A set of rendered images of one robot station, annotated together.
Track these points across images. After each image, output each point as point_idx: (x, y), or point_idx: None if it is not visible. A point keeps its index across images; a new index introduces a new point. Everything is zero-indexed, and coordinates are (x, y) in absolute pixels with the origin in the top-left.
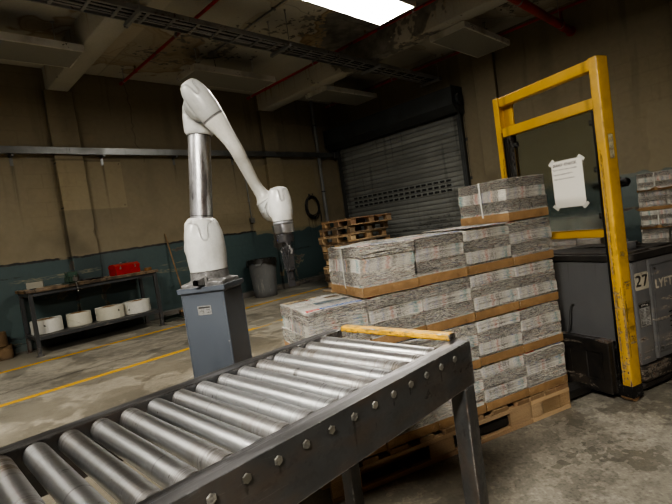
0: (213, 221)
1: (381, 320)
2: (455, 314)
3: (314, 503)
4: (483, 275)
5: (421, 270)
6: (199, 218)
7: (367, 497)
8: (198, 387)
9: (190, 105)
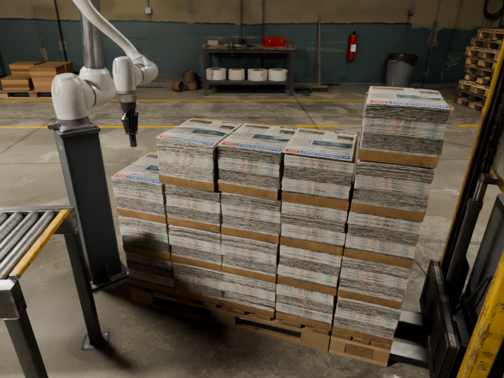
0: (67, 80)
1: (177, 205)
2: (255, 229)
3: (129, 294)
4: (301, 206)
5: (223, 177)
6: (85, 69)
7: (149, 313)
8: None
9: None
